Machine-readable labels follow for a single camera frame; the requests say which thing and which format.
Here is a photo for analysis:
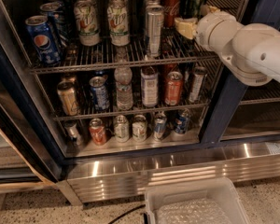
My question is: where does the white can bottom centre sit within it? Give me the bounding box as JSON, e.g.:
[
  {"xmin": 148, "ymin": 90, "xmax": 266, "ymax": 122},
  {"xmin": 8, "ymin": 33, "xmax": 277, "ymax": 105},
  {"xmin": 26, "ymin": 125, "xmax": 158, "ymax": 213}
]
[{"xmin": 132, "ymin": 115, "xmax": 147, "ymax": 142}]

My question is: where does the open glass fridge door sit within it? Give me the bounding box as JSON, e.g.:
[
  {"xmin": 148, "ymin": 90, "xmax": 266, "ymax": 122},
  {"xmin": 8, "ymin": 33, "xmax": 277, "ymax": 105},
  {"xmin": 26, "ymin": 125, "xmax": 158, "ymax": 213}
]
[{"xmin": 0, "ymin": 28, "xmax": 64, "ymax": 195}]

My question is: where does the left front 7UP can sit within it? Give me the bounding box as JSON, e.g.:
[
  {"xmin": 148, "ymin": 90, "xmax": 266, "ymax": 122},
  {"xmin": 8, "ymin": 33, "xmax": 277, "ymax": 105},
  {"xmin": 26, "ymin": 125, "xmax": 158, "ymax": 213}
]
[{"xmin": 74, "ymin": 0, "xmax": 100, "ymax": 47}]

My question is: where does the blue can middle shelf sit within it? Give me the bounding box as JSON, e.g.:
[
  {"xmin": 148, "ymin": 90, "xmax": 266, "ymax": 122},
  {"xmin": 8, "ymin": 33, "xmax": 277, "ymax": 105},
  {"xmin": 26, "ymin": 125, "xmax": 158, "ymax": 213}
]
[{"xmin": 90, "ymin": 77, "xmax": 109, "ymax": 111}]

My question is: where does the orange-red can middle shelf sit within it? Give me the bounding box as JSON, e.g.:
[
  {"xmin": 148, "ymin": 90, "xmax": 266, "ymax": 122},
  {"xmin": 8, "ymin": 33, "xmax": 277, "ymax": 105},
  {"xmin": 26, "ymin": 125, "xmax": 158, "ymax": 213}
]
[{"xmin": 164, "ymin": 71, "xmax": 183, "ymax": 105}]

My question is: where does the white can bottom centre-left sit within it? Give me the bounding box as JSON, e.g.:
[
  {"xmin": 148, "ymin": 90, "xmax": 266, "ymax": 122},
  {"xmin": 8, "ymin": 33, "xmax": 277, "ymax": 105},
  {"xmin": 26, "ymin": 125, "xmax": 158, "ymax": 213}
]
[{"xmin": 114, "ymin": 115, "xmax": 130, "ymax": 143}]

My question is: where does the gold can middle shelf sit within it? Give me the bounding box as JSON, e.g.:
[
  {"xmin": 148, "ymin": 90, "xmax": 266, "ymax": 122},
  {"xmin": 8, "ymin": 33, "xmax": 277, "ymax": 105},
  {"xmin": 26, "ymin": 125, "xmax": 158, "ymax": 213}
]
[{"xmin": 57, "ymin": 81, "xmax": 79, "ymax": 116}]

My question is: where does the white plastic bin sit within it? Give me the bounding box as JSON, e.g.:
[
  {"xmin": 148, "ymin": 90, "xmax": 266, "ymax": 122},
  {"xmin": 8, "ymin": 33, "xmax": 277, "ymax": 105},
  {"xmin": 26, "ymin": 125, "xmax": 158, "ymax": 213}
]
[{"xmin": 145, "ymin": 177, "xmax": 250, "ymax": 224}]

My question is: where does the dark green can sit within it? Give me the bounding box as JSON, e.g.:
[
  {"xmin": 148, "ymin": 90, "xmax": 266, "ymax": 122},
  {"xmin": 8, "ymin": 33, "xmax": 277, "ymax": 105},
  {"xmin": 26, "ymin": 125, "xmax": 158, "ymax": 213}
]
[{"xmin": 185, "ymin": 0, "xmax": 207, "ymax": 20}]

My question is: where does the top wire shelf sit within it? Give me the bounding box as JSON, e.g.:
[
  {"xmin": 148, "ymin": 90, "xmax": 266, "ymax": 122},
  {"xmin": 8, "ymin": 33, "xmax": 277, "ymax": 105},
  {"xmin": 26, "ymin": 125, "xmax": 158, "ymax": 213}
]
[{"xmin": 27, "ymin": 0, "xmax": 245, "ymax": 76}]

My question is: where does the red Coca-Cola can top shelf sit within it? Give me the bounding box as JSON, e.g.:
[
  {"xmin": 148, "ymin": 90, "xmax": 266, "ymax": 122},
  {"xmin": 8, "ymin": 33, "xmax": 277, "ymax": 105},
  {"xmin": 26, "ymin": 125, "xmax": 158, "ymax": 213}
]
[{"xmin": 163, "ymin": 0, "xmax": 180, "ymax": 28}]

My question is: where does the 7up can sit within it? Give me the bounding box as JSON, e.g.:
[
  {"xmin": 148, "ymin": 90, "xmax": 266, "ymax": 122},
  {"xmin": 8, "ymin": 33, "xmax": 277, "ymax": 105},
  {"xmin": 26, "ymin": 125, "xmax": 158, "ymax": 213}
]
[
  {"xmin": 74, "ymin": 0, "xmax": 100, "ymax": 47},
  {"xmin": 107, "ymin": 2, "xmax": 130, "ymax": 47}
]

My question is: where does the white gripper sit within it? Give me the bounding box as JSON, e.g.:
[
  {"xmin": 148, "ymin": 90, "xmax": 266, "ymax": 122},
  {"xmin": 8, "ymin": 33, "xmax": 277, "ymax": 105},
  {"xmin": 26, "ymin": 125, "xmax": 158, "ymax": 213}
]
[{"xmin": 175, "ymin": 5, "xmax": 243, "ymax": 53}]

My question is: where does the steel fridge cabinet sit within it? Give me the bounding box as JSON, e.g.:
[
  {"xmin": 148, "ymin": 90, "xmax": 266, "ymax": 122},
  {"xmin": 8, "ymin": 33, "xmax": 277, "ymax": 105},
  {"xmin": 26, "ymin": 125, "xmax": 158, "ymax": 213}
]
[{"xmin": 0, "ymin": 0, "xmax": 280, "ymax": 205}]

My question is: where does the blue Pepsi can bottom right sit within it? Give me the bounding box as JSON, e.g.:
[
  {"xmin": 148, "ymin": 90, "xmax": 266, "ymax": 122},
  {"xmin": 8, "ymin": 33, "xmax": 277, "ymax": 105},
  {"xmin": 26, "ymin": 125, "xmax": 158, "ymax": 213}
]
[{"xmin": 174, "ymin": 108, "xmax": 190, "ymax": 134}]

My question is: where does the red can bottom shelf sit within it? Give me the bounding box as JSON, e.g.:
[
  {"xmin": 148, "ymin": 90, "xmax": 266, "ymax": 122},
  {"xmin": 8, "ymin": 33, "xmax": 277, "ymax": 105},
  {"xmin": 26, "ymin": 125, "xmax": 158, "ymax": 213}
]
[{"xmin": 89, "ymin": 119, "xmax": 106, "ymax": 146}]

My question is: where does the black cable on floor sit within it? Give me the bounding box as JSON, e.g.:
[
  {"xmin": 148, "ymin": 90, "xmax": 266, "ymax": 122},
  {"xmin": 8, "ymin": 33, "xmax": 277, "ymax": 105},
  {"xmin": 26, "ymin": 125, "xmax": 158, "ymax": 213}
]
[{"xmin": 107, "ymin": 203, "xmax": 147, "ymax": 224}]

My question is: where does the blue pepsi can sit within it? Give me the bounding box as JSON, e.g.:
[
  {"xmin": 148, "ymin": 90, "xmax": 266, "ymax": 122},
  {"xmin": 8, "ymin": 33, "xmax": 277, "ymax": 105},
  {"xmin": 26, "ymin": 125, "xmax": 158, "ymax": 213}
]
[
  {"xmin": 40, "ymin": 2, "xmax": 69, "ymax": 48},
  {"xmin": 174, "ymin": 108, "xmax": 190, "ymax": 134},
  {"xmin": 25, "ymin": 15, "xmax": 62, "ymax": 66},
  {"xmin": 46, "ymin": 0, "xmax": 71, "ymax": 17}
]

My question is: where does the silver can bottom left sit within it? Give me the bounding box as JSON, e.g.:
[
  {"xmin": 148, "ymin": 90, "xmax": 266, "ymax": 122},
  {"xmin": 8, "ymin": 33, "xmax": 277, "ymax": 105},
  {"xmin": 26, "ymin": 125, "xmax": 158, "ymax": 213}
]
[{"xmin": 64, "ymin": 120, "xmax": 83, "ymax": 146}]

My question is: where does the blue silver can bottom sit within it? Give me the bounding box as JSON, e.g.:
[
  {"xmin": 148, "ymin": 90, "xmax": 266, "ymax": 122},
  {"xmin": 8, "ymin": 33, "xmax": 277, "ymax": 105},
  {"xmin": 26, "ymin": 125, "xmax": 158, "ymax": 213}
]
[{"xmin": 153, "ymin": 113, "xmax": 167, "ymax": 140}]

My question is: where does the right front 7UP can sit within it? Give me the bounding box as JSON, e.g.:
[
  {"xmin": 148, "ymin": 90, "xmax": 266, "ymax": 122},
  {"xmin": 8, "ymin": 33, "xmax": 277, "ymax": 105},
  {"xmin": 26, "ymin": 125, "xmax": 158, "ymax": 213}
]
[{"xmin": 107, "ymin": 2, "xmax": 130, "ymax": 47}]

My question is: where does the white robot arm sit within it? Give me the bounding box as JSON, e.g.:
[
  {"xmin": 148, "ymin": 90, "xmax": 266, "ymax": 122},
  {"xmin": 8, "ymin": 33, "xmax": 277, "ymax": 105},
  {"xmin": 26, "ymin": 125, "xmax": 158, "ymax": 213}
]
[{"xmin": 175, "ymin": 6, "xmax": 280, "ymax": 87}]

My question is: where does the clear water bottle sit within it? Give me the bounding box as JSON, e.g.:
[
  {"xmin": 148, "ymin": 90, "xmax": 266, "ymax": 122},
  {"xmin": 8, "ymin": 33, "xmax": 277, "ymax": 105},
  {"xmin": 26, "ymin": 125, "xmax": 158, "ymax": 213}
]
[{"xmin": 114, "ymin": 47, "xmax": 133, "ymax": 111}]

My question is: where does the white labelled bottle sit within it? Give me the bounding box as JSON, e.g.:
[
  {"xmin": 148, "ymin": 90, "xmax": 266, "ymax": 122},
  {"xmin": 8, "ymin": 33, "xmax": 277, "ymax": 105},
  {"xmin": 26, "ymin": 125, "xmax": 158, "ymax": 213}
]
[{"xmin": 141, "ymin": 66, "xmax": 159, "ymax": 107}]

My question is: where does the tall silver slim can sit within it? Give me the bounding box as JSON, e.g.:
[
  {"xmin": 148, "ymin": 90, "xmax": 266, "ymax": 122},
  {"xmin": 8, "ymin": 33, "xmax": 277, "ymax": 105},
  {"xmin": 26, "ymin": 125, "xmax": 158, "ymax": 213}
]
[{"xmin": 145, "ymin": 5, "xmax": 164, "ymax": 57}]

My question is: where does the wire shelf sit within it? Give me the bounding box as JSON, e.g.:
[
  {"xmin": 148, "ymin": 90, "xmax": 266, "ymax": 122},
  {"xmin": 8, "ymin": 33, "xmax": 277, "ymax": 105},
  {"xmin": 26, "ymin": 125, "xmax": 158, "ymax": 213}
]
[
  {"xmin": 54, "ymin": 55, "xmax": 223, "ymax": 121},
  {"xmin": 27, "ymin": 0, "xmax": 245, "ymax": 76}
]

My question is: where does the middle wire shelf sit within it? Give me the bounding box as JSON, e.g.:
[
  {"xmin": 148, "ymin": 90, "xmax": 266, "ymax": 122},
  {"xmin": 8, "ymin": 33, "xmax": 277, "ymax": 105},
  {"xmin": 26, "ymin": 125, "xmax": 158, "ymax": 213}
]
[{"xmin": 54, "ymin": 55, "xmax": 223, "ymax": 121}]

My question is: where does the front blue Pepsi can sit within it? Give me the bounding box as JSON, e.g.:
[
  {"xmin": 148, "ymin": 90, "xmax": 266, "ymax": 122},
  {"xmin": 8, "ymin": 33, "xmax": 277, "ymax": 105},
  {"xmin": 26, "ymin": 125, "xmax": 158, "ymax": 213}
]
[{"xmin": 25, "ymin": 15, "xmax": 62, "ymax": 66}]

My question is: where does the silver slim can middle shelf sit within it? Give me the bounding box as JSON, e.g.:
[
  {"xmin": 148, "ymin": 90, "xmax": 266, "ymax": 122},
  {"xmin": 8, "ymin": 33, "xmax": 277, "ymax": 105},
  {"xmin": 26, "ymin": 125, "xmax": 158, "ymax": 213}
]
[{"xmin": 189, "ymin": 66, "xmax": 207, "ymax": 103}]

